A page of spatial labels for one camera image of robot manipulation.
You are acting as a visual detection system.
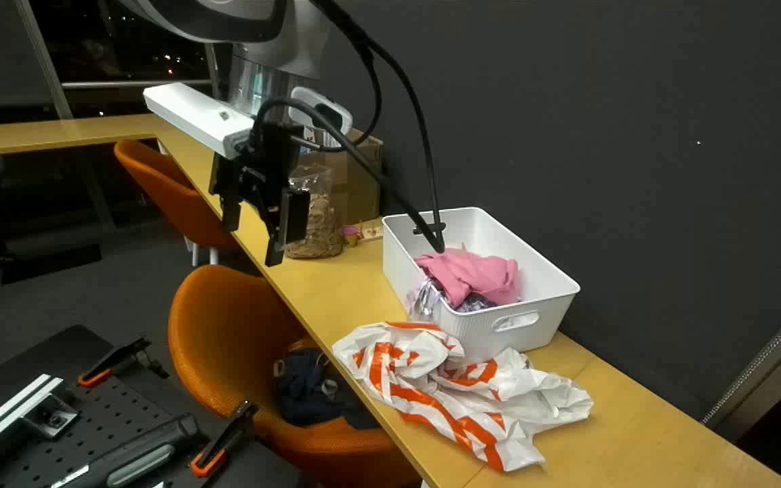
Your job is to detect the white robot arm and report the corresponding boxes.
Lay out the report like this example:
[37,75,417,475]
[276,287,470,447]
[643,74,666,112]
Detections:
[121,0,352,245]

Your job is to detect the orange black clamp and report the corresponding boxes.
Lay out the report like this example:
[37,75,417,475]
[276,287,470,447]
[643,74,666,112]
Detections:
[190,401,257,479]
[76,338,150,387]

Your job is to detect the purple white checkered cloth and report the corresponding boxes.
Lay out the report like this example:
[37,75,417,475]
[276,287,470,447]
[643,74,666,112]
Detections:
[407,284,491,317]

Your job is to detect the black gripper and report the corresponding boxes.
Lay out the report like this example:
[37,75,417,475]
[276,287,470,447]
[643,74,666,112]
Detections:
[209,123,310,245]

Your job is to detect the dark clothing on chair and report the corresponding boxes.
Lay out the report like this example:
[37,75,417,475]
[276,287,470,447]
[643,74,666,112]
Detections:
[273,346,376,431]

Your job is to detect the orange chair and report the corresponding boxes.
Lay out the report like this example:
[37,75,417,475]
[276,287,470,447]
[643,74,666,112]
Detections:
[167,266,421,488]
[114,139,239,252]

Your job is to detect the black perforated mounting board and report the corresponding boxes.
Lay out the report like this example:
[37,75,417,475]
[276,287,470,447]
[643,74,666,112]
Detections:
[0,325,299,488]

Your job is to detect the black cable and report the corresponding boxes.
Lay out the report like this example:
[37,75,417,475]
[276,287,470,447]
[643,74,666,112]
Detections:
[253,0,451,254]

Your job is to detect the clear jar with snacks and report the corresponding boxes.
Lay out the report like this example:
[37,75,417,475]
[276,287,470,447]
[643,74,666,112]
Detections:
[285,150,345,261]

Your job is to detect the near orange chair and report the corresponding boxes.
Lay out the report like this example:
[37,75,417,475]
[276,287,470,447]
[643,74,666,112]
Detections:
[167,266,421,488]

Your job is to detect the far orange chair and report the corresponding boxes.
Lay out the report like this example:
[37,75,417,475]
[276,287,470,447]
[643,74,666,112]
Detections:
[114,139,239,252]

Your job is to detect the pink garment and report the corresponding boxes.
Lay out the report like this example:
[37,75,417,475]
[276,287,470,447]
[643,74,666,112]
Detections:
[417,249,521,310]

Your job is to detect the white orange striped garment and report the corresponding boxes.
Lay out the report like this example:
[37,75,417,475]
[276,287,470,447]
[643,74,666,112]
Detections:
[333,322,594,473]

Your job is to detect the white plastic basket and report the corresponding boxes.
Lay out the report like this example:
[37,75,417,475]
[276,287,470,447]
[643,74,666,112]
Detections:
[383,207,579,359]

